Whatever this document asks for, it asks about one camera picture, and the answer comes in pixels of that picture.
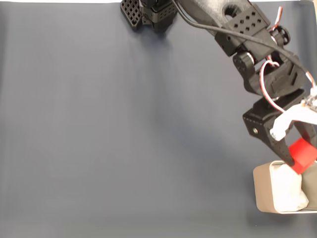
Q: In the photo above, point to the red cube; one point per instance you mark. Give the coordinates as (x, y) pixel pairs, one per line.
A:
(302, 156)

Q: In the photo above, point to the beige box with white rim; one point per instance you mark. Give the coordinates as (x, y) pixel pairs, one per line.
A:
(262, 188)

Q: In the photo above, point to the crumpled white paper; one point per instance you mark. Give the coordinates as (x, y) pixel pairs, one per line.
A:
(287, 191)

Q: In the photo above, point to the blue-grey table mat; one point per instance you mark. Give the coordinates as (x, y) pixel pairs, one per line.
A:
(99, 124)

